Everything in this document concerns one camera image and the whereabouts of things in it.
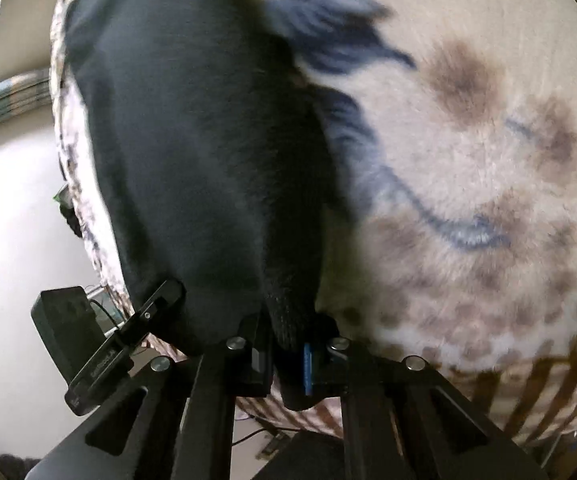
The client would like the black cable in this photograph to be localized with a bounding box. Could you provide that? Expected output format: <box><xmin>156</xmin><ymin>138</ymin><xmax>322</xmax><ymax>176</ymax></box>
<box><xmin>230</xmin><ymin>410</ymin><xmax>300</xmax><ymax>449</ymax></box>

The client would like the black knit garment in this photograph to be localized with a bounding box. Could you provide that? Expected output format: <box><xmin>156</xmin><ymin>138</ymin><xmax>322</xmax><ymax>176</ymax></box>
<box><xmin>64</xmin><ymin>0</ymin><xmax>333</xmax><ymax>348</ymax></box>

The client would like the black camera box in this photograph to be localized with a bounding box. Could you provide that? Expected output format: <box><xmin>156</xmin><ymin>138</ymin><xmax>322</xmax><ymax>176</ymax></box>
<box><xmin>31</xmin><ymin>286</ymin><xmax>106</xmax><ymax>384</ymax></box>

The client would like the floral fleece blanket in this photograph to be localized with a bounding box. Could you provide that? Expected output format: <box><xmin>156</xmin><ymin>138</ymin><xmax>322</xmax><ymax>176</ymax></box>
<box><xmin>51</xmin><ymin>0</ymin><xmax>577</xmax><ymax>444</ymax></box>

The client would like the striped curtain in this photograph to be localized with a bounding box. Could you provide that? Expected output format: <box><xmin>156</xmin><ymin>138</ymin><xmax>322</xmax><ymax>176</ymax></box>
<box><xmin>0</xmin><ymin>67</ymin><xmax>51</xmax><ymax>124</ymax></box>

